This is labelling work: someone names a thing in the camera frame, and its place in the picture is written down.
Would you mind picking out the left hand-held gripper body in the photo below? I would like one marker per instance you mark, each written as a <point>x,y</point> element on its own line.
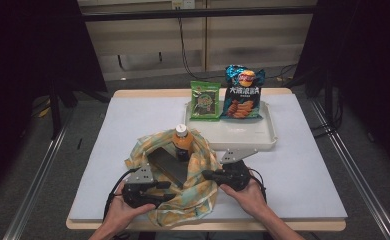
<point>138,190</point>

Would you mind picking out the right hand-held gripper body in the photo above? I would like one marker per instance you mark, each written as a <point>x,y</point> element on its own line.
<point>234,173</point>

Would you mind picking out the black box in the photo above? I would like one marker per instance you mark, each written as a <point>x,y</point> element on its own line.
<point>169,165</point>

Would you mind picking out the fruit print cloth bag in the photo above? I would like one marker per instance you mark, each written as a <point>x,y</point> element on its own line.
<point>196,196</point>

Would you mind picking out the white plastic tray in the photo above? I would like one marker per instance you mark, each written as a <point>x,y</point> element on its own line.
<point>243,133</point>

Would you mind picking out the orange juice bottle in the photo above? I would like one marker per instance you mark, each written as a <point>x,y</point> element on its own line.
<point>182,143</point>

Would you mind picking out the green snack packet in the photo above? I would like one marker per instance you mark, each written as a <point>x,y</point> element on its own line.
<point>205,100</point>

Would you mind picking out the blue potato chips bag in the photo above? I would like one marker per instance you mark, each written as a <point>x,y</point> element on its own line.
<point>243,96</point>

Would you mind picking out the person's left hand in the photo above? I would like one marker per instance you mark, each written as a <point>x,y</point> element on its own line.
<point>123,213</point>

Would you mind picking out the person's right hand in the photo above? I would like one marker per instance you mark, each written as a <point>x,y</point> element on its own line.
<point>246,200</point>

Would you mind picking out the wooden table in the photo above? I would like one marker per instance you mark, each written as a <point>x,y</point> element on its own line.
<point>149,92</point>

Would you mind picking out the black metal stand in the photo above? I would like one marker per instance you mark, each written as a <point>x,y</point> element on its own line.
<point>56,110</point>
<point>329,100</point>

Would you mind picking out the yellow floor tape piece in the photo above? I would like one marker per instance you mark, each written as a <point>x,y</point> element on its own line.
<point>44,112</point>

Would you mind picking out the long desk with black edge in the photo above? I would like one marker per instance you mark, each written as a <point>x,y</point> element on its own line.
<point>183,13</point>

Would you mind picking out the black curtain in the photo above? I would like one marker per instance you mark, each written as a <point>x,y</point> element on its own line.
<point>23,66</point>
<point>366,66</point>

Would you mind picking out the aluminium floor rail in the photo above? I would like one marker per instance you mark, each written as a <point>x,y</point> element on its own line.
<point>359,180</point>
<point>39,180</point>

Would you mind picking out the white wall socket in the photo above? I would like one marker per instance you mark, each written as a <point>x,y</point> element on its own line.
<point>183,4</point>

